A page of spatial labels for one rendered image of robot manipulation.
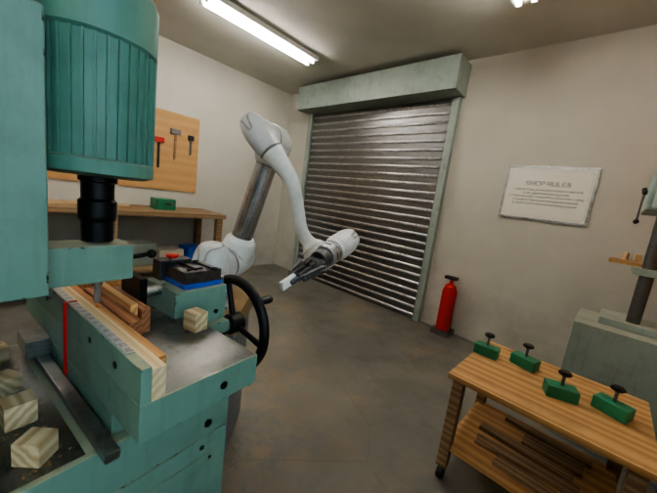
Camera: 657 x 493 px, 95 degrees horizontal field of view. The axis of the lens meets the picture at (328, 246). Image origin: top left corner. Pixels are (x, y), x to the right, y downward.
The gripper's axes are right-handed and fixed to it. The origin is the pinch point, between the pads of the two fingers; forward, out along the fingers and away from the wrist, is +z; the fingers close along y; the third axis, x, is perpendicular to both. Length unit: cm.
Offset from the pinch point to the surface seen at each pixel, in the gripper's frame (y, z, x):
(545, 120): 52, -271, -26
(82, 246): -1, 46, -33
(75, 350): 0, 54, -15
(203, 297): 1.5, 29.5, -12.4
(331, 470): 10, -1, 98
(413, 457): 37, -32, 109
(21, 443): 13, 64, -14
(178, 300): 1.5, 35.2, -15.1
